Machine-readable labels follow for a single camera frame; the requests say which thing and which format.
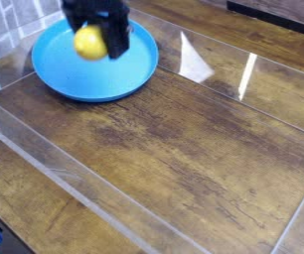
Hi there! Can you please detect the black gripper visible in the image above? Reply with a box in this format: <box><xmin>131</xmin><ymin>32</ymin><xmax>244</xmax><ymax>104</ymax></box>
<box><xmin>62</xmin><ymin>0</ymin><xmax>130</xmax><ymax>60</ymax></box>

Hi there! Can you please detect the yellow lemon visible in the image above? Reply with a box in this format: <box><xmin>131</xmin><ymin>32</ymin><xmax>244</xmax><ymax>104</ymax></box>
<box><xmin>75</xmin><ymin>25</ymin><xmax>107</xmax><ymax>61</ymax></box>

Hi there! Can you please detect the blue round tray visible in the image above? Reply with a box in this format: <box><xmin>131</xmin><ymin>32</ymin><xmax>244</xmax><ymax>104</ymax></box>
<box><xmin>32</xmin><ymin>19</ymin><xmax>159</xmax><ymax>102</ymax></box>

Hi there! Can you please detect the clear acrylic enclosure wall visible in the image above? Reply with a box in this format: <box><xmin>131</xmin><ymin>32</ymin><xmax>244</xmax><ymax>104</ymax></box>
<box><xmin>0</xmin><ymin>12</ymin><xmax>304</xmax><ymax>254</ymax></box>

